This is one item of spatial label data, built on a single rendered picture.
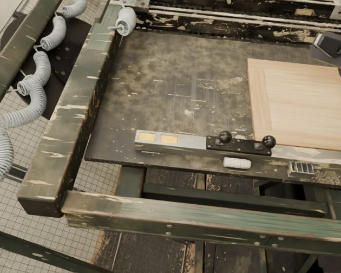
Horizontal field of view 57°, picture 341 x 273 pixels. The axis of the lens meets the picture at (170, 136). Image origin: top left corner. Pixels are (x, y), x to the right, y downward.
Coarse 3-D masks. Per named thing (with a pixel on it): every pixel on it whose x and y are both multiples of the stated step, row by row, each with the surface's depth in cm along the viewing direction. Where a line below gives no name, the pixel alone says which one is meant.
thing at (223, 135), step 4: (224, 132) 86; (228, 132) 86; (220, 136) 86; (224, 136) 85; (228, 136) 85; (216, 140) 97; (220, 140) 86; (224, 140) 85; (228, 140) 85; (216, 144) 96; (220, 144) 96
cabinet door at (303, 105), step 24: (264, 72) 125; (288, 72) 126; (312, 72) 127; (336, 72) 128; (264, 96) 116; (288, 96) 117; (312, 96) 118; (336, 96) 119; (264, 120) 108; (288, 120) 110; (312, 120) 110; (336, 120) 111; (288, 144) 102; (312, 144) 103; (336, 144) 104
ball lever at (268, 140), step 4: (264, 136) 87; (268, 136) 86; (272, 136) 86; (264, 140) 86; (268, 140) 85; (272, 140) 85; (256, 144) 96; (260, 144) 93; (264, 144) 86; (268, 144) 85; (272, 144) 85; (256, 148) 96; (260, 148) 96; (268, 148) 86
